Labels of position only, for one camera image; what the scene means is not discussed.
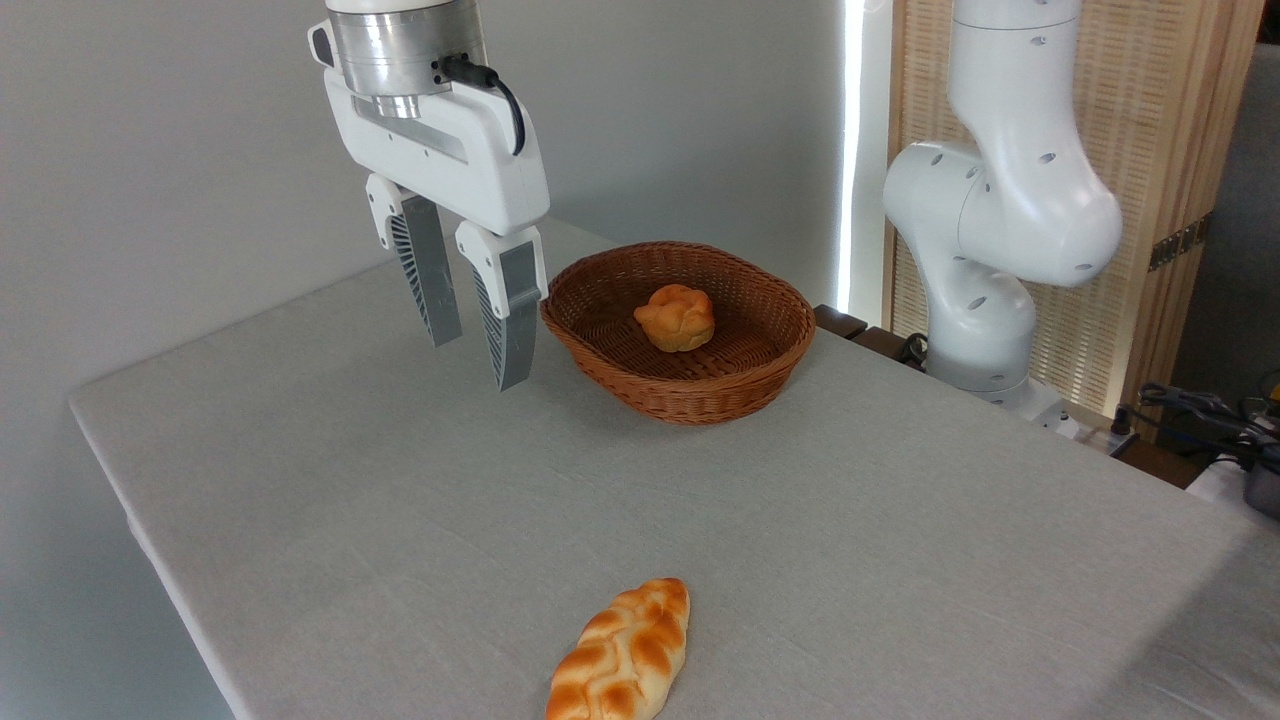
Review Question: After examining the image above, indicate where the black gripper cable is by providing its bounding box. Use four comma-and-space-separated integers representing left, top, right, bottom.
438, 54, 527, 157

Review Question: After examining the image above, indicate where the round knotted bread bun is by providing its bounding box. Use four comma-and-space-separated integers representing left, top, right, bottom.
633, 284, 716, 353

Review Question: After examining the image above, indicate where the dark wooden side table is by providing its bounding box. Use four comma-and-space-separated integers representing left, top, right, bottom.
813, 304, 931, 372

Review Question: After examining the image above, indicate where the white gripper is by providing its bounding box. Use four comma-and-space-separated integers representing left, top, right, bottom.
322, 68, 551, 392

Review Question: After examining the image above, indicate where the wooden slatted folding screen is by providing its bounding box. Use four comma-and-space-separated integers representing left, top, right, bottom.
883, 0, 1266, 421

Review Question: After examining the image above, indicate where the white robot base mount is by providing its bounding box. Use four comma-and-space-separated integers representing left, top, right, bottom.
985, 380, 1086, 441

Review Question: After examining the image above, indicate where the grey tablecloth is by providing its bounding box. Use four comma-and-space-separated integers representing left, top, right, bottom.
68, 210, 1280, 720

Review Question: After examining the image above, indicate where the dark metal screen hinge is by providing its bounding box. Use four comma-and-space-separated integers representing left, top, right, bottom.
1148, 213, 1213, 273

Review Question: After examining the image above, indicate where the braided bread loaf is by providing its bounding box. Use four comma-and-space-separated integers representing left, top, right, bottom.
546, 578, 691, 720

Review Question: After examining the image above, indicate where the brown wicker basket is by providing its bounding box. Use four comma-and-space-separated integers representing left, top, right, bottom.
540, 241, 817, 427

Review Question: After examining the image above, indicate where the black cable bundle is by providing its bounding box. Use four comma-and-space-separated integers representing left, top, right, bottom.
1112, 382, 1280, 463

